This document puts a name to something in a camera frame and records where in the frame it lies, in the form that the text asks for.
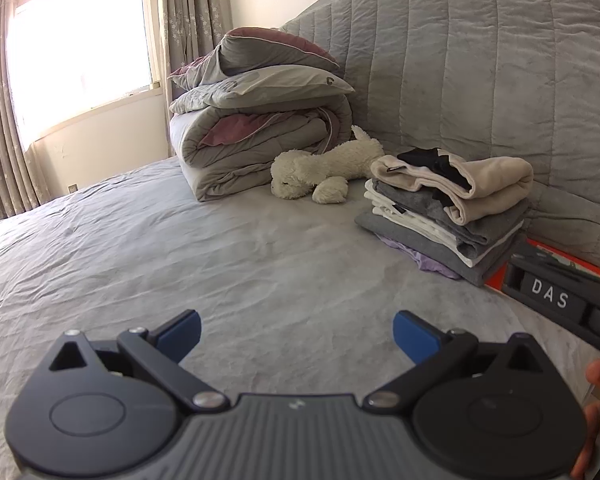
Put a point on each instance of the window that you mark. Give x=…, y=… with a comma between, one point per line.
x=80, y=50

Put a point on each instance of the grey pillow with pink back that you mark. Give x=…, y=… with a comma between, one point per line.
x=260, y=55

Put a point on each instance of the white folded garment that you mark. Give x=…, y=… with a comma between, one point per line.
x=420, y=222

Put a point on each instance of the purple folded garment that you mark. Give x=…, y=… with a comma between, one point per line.
x=430, y=262

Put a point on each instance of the stack of folded clothes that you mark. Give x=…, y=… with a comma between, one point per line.
x=490, y=232

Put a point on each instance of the grey knit folded garment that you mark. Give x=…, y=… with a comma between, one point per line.
x=380, y=222

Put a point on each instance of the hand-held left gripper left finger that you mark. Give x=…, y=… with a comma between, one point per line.
x=180, y=334

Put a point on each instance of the grey pillow with small logo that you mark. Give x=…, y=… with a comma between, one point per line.
x=270, y=87

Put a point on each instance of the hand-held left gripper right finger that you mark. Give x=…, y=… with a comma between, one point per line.
x=415, y=334

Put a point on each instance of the orange box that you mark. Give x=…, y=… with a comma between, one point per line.
x=550, y=252

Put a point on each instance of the beige and black sweatshirt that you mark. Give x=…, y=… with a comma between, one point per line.
x=495, y=180

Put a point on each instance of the folded grey duvet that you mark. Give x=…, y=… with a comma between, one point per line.
x=240, y=150

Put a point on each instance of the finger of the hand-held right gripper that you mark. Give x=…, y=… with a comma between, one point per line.
x=555, y=266

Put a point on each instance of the white plush dog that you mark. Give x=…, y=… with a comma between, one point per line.
x=300, y=170

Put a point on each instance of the grey quilted headboard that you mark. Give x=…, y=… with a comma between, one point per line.
x=480, y=60

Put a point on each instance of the grey bed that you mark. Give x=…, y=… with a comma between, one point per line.
x=180, y=260

